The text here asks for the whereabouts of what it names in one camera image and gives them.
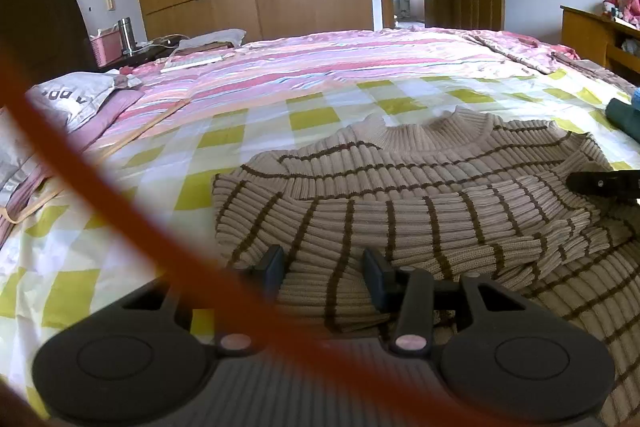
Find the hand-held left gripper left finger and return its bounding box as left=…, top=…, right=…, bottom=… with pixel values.
left=120, top=245, right=286, bottom=355

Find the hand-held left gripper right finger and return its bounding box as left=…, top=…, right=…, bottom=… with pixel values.
left=362, top=248, right=539, bottom=356

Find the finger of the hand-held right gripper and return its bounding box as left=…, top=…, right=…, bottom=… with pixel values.
left=567, top=169, right=640, bottom=208

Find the beige brown-striped knit sweater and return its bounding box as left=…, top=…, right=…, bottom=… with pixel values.
left=211, top=104, right=640, bottom=427

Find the teal folded cloth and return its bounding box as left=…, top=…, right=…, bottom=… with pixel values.
left=606, top=99, right=640, bottom=144

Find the wooden side cabinet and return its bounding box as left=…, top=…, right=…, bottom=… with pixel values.
left=560, top=4, right=640, bottom=88

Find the yellow white checkered bed sheet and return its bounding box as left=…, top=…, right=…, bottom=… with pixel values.
left=0, top=74, right=640, bottom=408

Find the pink red cloth pile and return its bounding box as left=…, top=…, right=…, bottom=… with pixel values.
left=602, top=0, right=640, bottom=28

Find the tan bamboo strip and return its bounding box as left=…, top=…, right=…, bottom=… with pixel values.
left=0, top=99, right=192, bottom=225

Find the pink striped quilt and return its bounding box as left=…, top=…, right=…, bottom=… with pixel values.
left=82, top=28, right=581, bottom=158

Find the pink pillow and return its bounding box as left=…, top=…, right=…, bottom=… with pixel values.
left=75, top=89, right=151, bottom=152

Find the white flat stick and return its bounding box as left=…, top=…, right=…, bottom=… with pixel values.
left=161, top=53, right=227, bottom=72

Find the grey cloth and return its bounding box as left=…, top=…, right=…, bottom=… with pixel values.
left=177, top=28, right=247, bottom=52

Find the dark nightstand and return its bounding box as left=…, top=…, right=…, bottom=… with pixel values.
left=97, top=42, right=176, bottom=72

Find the grey printed pillow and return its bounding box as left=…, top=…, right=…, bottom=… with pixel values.
left=25, top=73, right=143, bottom=132

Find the metal thermos flask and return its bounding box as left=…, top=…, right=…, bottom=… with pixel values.
left=117, top=18, right=137, bottom=56

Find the pink plastic basket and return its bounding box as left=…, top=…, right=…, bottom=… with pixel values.
left=89, top=31, right=125, bottom=70

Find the dark wooden headboard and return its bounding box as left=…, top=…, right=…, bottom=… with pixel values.
left=0, top=0, right=98, bottom=108

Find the orange strap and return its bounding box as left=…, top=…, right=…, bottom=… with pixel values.
left=0, top=52, right=501, bottom=427

